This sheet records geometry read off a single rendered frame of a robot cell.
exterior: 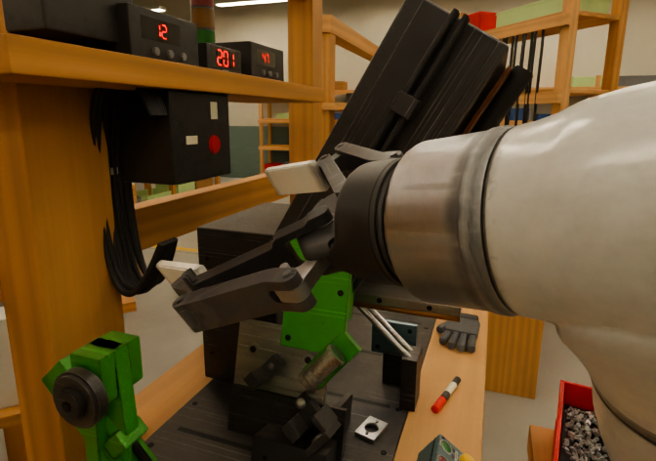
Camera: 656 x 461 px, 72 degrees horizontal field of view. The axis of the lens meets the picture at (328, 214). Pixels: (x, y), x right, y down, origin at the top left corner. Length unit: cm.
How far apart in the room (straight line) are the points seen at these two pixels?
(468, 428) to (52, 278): 75
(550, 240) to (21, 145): 66
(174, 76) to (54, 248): 31
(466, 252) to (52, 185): 64
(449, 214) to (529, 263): 4
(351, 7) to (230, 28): 289
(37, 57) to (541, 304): 54
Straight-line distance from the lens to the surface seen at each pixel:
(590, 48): 994
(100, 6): 74
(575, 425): 108
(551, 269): 18
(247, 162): 1114
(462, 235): 20
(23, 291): 80
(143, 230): 102
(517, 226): 18
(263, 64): 106
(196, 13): 110
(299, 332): 80
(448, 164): 21
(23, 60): 59
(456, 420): 97
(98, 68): 65
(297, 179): 42
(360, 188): 25
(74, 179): 77
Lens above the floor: 146
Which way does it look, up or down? 12 degrees down
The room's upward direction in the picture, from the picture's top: straight up
